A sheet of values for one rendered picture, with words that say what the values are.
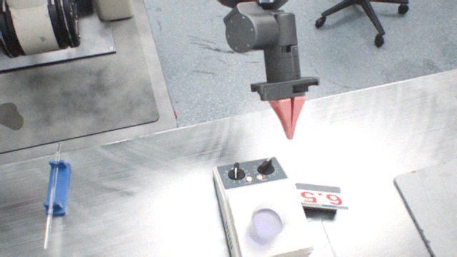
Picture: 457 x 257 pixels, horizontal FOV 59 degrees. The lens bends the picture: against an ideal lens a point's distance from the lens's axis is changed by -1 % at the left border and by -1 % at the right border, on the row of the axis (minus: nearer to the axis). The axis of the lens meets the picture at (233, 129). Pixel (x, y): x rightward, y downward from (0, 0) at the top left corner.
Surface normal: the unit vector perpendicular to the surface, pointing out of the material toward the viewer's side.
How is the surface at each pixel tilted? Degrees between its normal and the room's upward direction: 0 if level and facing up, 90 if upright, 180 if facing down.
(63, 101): 0
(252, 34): 63
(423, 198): 0
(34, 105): 0
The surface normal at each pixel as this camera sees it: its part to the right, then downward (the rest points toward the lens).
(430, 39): 0.09, -0.51
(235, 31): -0.66, 0.21
